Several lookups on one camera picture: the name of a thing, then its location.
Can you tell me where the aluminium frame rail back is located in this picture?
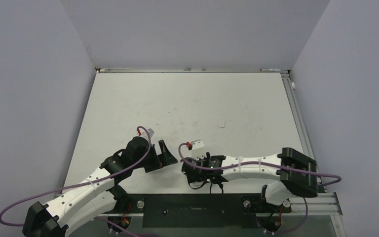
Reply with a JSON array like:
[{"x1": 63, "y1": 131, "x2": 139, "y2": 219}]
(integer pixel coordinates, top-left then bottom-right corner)
[{"x1": 96, "y1": 68, "x2": 290, "y2": 74}]

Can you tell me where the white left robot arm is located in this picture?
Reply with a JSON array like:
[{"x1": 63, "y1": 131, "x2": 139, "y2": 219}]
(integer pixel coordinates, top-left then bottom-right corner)
[{"x1": 22, "y1": 136, "x2": 178, "y2": 237}]

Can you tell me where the white battery compartment cover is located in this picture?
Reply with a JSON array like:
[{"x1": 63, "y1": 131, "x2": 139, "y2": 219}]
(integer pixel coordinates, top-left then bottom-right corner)
[{"x1": 217, "y1": 119, "x2": 226, "y2": 128}]

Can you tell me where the aluminium frame rail right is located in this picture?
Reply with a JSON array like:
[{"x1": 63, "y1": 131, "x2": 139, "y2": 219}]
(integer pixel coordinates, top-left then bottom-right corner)
[{"x1": 281, "y1": 73, "x2": 342, "y2": 216}]

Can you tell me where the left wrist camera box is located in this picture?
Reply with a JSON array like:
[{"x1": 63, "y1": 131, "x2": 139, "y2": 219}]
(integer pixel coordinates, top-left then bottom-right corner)
[{"x1": 146, "y1": 128, "x2": 154, "y2": 138}]

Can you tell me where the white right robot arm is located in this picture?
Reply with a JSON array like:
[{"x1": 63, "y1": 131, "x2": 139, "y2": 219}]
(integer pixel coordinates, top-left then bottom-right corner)
[{"x1": 182, "y1": 148, "x2": 318, "y2": 211}]

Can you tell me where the aluminium frame rail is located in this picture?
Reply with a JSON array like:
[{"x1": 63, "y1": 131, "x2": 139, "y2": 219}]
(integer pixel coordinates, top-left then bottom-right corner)
[
  {"x1": 281, "y1": 73, "x2": 342, "y2": 216},
  {"x1": 96, "y1": 68, "x2": 290, "y2": 74}
]

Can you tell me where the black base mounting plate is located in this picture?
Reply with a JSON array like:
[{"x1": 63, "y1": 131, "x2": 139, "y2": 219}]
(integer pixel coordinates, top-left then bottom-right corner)
[{"x1": 108, "y1": 193, "x2": 292, "y2": 228}]

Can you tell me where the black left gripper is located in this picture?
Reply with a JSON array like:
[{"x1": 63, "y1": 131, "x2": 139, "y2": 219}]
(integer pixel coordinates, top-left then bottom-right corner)
[{"x1": 132, "y1": 140, "x2": 177, "y2": 172}]

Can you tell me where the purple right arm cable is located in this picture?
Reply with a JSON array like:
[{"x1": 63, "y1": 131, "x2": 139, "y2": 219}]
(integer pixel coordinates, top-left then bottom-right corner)
[{"x1": 178, "y1": 142, "x2": 342, "y2": 187}]

